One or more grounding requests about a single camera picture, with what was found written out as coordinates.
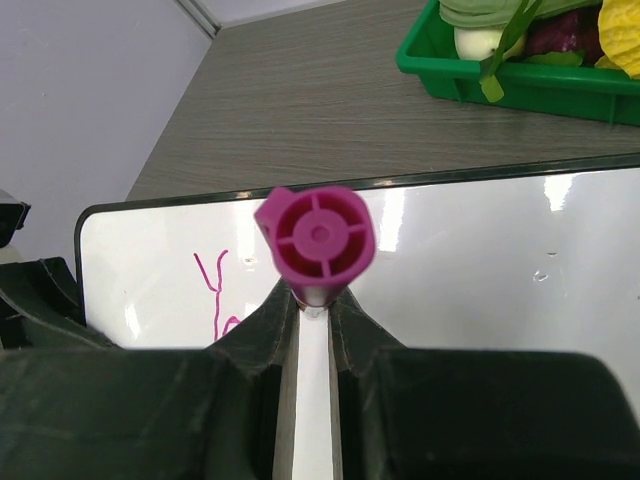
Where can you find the yellow bok choy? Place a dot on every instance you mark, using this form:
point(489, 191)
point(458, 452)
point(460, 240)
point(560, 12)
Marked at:
point(618, 29)

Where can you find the green plastic tray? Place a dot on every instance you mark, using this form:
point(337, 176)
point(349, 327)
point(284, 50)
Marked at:
point(581, 92)

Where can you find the white marker with pink cap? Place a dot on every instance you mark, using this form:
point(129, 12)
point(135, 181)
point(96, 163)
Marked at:
point(321, 240)

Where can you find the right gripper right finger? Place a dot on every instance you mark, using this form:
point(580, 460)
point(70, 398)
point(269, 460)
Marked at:
point(411, 413)

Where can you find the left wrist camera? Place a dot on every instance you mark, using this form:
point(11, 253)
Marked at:
point(13, 216)

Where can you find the white whiteboard black frame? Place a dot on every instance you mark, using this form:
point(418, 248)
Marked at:
point(532, 258)

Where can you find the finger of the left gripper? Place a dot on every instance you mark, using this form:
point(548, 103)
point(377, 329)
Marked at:
point(40, 308)

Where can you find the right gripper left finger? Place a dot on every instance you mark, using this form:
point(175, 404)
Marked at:
point(202, 413)

